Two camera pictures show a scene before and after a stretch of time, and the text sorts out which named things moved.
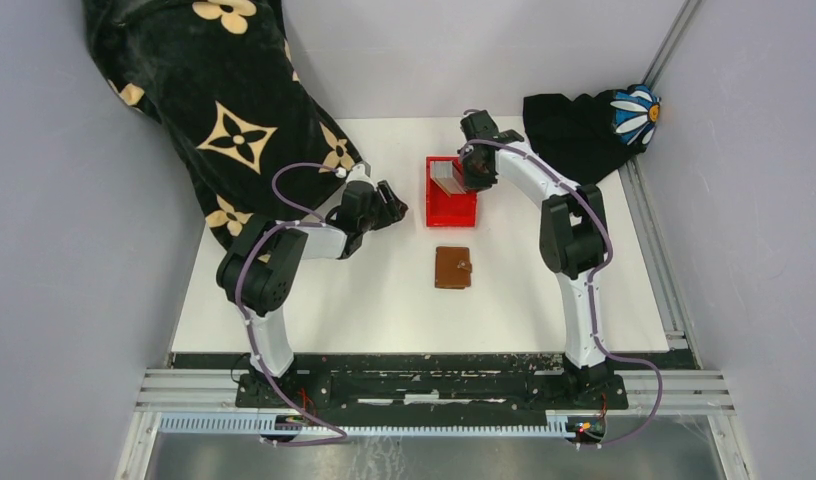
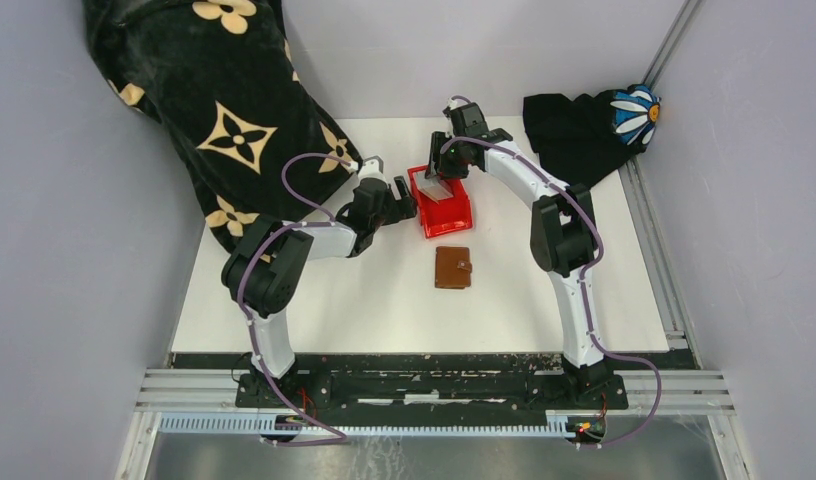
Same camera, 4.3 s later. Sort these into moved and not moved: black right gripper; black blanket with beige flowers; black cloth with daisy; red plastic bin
Moved: red plastic bin; black right gripper
Not moved: black blanket with beige flowers; black cloth with daisy
